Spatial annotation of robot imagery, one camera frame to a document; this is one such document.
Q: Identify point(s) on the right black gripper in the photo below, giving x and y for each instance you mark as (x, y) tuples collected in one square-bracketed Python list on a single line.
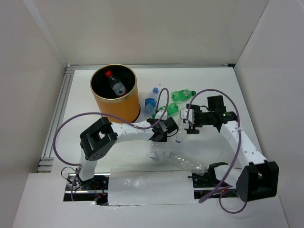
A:
[(198, 109)]

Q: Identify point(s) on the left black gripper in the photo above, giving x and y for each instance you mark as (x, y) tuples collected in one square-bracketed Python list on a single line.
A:
[(164, 139)]

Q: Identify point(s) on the green plastic bottle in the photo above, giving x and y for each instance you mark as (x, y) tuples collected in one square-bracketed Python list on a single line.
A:
[(172, 110), (182, 95)]

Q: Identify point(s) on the blue label plastic bottle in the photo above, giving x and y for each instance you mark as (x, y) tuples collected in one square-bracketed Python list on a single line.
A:
[(150, 102)]

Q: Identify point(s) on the red label clear bottle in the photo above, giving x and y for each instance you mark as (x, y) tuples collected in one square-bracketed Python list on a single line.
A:
[(116, 84)]

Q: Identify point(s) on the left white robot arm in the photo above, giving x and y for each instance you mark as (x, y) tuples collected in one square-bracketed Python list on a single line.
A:
[(97, 140)]

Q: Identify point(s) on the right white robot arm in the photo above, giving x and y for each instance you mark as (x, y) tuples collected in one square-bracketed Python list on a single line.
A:
[(258, 178)]

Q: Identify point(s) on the orange cylindrical bin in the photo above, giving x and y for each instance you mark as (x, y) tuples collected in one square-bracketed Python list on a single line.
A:
[(126, 107)]

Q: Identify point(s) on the silver taped front panel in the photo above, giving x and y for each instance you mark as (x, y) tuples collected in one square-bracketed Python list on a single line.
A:
[(150, 188)]

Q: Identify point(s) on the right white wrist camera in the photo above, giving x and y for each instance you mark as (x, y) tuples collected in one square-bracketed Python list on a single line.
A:
[(187, 115)]

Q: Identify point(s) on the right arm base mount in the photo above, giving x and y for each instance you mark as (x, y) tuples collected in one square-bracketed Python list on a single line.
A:
[(205, 183)]

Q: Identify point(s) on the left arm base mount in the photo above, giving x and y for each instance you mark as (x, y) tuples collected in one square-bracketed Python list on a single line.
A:
[(95, 189)]

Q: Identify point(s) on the aluminium frame rail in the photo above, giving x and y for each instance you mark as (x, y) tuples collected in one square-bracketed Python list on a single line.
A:
[(46, 160)]

